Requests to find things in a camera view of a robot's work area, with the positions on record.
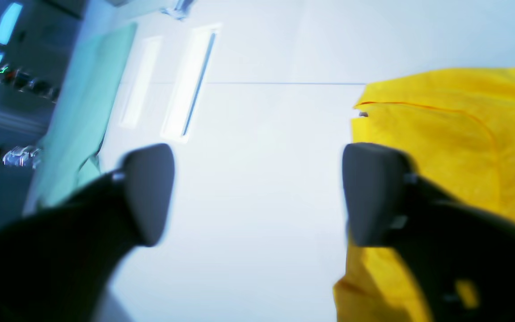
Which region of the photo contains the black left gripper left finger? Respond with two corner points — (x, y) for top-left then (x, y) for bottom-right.
(0, 144), (175, 322)

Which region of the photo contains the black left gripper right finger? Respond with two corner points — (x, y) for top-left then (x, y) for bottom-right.
(342, 143), (515, 322)

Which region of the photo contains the yellow orange T-shirt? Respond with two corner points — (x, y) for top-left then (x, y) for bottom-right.
(333, 68), (515, 322)

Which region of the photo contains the white paper label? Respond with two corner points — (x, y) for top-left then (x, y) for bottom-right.
(160, 24), (222, 142)

